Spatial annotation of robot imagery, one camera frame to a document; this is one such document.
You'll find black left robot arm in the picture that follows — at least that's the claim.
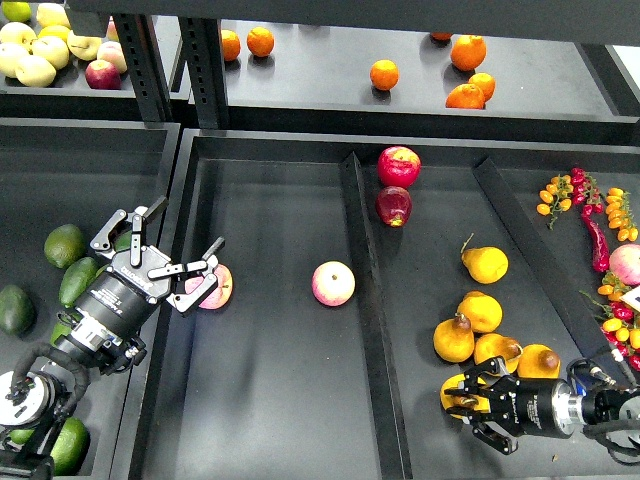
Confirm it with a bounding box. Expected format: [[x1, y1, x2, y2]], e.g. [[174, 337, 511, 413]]
[[1, 197, 225, 479]]

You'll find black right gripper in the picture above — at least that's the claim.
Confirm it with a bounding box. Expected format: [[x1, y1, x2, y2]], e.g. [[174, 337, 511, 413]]
[[445, 357, 573, 455]]

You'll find black left bin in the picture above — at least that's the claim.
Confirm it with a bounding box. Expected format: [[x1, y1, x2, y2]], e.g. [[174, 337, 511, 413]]
[[1, 118, 181, 479]]

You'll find black middle bin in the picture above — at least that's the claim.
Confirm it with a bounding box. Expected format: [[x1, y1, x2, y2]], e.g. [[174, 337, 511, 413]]
[[134, 130, 639, 479]]

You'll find orange cherry tomato bunch left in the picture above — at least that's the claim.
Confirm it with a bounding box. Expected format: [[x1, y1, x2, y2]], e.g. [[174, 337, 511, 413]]
[[536, 175, 574, 230]]

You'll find pink apple middle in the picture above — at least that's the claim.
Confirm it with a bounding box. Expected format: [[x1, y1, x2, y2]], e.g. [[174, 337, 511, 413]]
[[312, 261, 355, 307]]

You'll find black bin divider left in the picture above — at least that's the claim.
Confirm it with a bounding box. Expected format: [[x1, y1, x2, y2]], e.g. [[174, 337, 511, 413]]
[[340, 152, 413, 479]]

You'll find mixed cherry tomato bunch lower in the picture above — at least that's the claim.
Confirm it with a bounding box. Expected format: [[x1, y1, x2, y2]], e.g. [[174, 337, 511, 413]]
[[583, 270, 639, 373]]

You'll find black shelf post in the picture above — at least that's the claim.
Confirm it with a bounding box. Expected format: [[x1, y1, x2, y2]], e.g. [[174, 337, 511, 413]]
[[178, 17, 230, 130], [112, 13, 173, 122]]

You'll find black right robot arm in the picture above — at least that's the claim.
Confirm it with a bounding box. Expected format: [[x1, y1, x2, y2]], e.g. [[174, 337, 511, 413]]
[[440, 356, 639, 465]]

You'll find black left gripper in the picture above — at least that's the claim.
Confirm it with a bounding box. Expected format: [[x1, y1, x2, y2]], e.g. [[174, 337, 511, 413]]
[[73, 196, 225, 343]]

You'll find pink peach behind post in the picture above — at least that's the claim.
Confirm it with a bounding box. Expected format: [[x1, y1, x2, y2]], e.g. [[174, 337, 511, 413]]
[[106, 17, 119, 42]]

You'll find pink peach right edge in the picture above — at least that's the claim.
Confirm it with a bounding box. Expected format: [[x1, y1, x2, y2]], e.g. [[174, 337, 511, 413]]
[[609, 244, 640, 286]]

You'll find black bin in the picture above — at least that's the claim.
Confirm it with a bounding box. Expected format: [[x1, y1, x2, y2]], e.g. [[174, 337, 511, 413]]
[[1, 118, 181, 479], [134, 130, 639, 479]]

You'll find pale yellow apple middle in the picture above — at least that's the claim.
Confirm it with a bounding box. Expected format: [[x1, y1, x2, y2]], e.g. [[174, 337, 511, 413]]
[[31, 36, 70, 70]]

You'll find pink apple left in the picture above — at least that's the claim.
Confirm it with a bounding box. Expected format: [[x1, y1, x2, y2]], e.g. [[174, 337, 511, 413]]
[[185, 264, 233, 310]]

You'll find green avocado centre long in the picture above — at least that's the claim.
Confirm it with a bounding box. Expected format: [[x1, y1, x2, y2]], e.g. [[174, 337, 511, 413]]
[[58, 257, 99, 308]]

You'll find black shelf post left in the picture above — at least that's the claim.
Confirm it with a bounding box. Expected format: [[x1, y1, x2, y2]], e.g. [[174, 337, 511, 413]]
[[112, 13, 173, 122]]

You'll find yellow pear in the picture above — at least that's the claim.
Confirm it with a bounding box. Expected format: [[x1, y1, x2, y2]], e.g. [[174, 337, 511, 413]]
[[439, 373, 490, 413], [460, 233, 509, 284], [516, 344, 561, 379], [433, 313, 475, 363], [457, 290, 503, 333], [473, 333, 523, 374]]

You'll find pale yellow apple with stem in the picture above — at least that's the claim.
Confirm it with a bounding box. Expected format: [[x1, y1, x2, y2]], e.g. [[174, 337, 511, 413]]
[[66, 30, 102, 62]]

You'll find black shelf post right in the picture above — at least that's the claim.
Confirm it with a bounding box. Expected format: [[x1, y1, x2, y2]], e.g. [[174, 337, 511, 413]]
[[178, 17, 230, 130]]

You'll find pale yellow apple front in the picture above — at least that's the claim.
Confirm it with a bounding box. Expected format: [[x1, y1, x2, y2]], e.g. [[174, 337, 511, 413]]
[[15, 55, 57, 87]]

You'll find dark green avocado far left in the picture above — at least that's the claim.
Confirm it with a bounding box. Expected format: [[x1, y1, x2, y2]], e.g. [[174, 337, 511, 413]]
[[1, 284, 36, 335]]

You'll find black upper left tray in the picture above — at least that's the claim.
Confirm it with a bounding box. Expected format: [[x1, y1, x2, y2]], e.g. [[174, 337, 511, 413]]
[[1, 39, 194, 122]]

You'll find green avocado by bin wall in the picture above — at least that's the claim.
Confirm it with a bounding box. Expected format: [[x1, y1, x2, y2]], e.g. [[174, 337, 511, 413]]
[[113, 231, 132, 253]]

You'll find red apple on shelf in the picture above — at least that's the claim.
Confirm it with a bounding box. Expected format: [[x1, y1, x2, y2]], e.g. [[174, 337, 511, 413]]
[[85, 59, 121, 90]]

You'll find white label card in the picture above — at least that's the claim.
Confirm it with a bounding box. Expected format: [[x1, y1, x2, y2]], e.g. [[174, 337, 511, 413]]
[[621, 286, 640, 312]]

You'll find pink apple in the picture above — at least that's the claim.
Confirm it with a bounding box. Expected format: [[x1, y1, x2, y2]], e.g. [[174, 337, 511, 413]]
[[312, 261, 355, 307], [185, 264, 233, 310]]

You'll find dark red apple lower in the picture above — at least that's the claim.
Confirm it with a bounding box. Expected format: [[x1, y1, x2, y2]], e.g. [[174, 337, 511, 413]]
[[375, 186, 413, 228]]

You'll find red chili pepper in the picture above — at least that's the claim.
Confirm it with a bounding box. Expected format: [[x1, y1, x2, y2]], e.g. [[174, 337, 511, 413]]
[[581, 204, 609, 273]]

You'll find pink peach on shelf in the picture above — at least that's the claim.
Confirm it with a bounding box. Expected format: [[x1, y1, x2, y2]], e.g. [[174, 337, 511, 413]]
[[97, 41, 128, 74]]

